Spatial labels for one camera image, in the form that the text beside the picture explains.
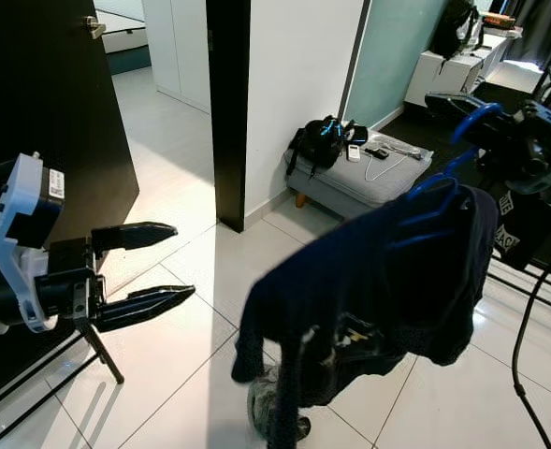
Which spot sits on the blue plastic hanger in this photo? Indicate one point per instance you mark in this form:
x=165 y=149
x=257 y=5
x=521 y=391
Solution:
x=471 y=117

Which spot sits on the device with red display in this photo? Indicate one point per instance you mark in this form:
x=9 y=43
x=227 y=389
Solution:
x=498 y=21

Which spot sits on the white shelf unit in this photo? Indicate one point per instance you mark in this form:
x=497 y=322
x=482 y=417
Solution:
x=453 y=70

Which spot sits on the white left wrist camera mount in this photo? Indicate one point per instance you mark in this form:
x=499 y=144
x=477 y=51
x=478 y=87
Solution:
x=22 y=224

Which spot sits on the navy printed t-shirt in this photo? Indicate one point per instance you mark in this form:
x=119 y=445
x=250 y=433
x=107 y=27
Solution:
x=369 y=290

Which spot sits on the dark grey curtain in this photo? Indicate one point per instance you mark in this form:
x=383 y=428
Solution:
x=546 y=28

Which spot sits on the black metal clothes rack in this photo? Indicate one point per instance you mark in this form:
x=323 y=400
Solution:
x=537 y=285

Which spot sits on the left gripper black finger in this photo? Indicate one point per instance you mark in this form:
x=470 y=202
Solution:
x=144 y=304
x=135 y=234

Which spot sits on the black backpack teal lines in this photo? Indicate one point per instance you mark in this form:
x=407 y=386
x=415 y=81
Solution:
x=320 y=140

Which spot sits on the small white device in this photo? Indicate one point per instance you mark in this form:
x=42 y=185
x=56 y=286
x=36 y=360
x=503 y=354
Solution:
x=353 y=152

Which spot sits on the grey green crumpled cloth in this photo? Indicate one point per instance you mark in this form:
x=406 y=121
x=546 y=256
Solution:
x=261 y=402

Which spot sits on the black door frame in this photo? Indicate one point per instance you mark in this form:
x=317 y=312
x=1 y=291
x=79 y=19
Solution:
x=228 y=112

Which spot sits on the white wardrobe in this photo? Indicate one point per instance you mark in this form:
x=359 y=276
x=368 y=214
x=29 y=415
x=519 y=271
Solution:
x=177 y=47

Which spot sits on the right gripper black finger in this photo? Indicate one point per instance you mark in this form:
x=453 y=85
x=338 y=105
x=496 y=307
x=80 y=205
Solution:
x=453 y=103

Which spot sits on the black door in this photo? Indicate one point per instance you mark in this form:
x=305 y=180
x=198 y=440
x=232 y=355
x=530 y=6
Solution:
x=41 y=84

